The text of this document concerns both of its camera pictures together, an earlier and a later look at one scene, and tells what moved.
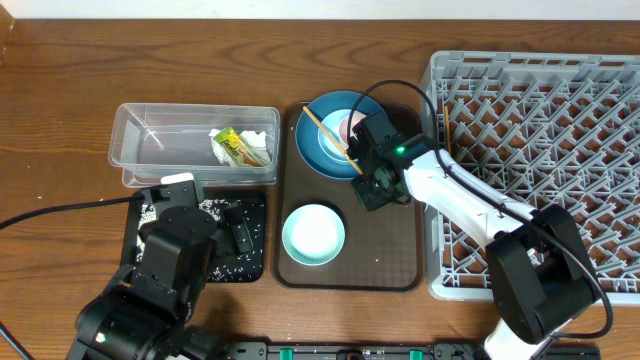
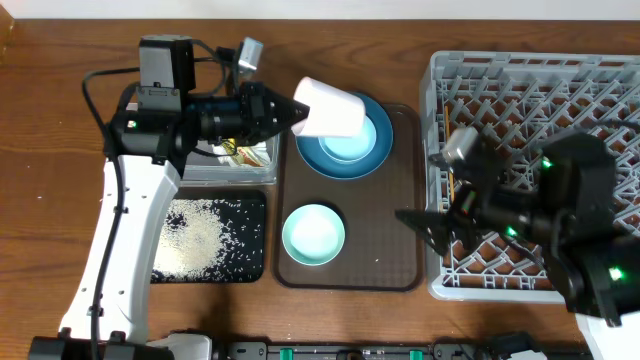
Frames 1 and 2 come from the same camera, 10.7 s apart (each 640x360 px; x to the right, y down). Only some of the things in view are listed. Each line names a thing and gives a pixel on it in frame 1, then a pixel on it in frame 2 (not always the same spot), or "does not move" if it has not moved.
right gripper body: [373, 192] -> [509, 212]
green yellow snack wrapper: [237, 149] does not move
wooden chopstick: [447, 129] does not move
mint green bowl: [312, 234] does not move
